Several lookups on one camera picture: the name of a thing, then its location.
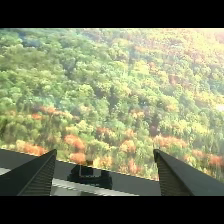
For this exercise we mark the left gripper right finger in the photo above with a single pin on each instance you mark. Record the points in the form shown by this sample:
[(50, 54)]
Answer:
[(181, 180)]

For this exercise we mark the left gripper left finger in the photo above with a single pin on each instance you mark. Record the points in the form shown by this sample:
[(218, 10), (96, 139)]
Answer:
[(35, 178)]

